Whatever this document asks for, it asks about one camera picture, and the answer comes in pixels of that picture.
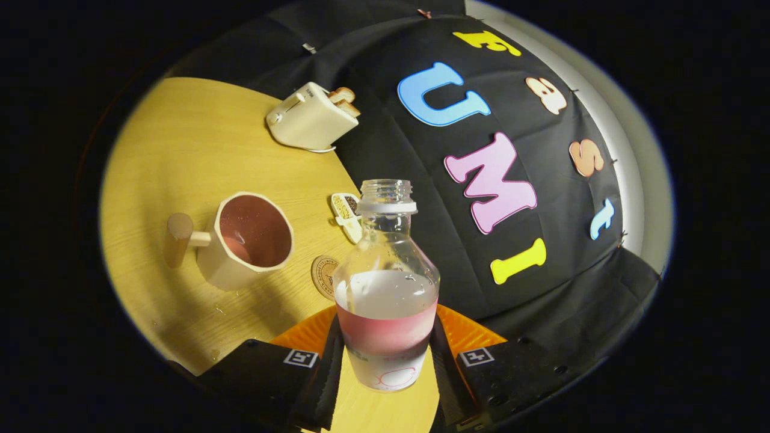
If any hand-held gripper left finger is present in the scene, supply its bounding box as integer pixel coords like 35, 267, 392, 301
196, 305, 345, 432

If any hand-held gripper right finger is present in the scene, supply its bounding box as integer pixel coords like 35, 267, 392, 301
428, 304, 581, 432

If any round wooden coaster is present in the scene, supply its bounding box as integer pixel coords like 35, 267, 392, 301
310, 255, 340, 301

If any clear juice bottle pink label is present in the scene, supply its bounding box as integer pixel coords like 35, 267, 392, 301
333, 179, 441, 393

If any beige cup with wooden handle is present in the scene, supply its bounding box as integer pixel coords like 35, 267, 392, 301
164, 191, 295, 292

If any black backdrop cloth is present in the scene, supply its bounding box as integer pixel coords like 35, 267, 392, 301
168, 0, 662, 361

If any cream toaster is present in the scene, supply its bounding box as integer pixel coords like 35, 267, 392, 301
266, 82, 360, 151

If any wooden table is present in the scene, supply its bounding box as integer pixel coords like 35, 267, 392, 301
99, 77, 443, 433

